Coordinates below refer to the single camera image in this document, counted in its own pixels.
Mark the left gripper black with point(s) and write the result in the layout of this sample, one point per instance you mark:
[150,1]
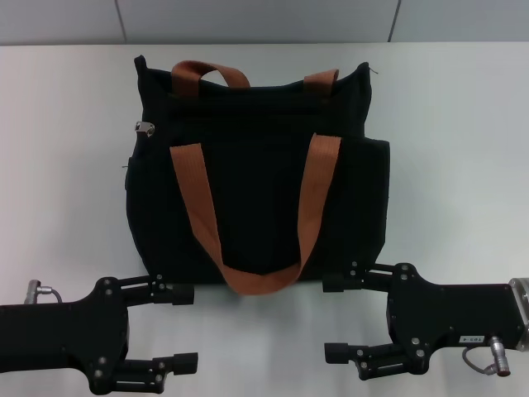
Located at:
[62,339]

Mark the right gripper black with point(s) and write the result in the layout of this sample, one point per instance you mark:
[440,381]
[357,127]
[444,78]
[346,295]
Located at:
[446,314]

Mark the silver metal zipper pull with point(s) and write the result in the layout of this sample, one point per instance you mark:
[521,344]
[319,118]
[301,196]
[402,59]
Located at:
[145,127]

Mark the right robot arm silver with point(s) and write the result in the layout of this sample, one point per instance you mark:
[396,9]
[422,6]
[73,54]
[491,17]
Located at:
[521,314]

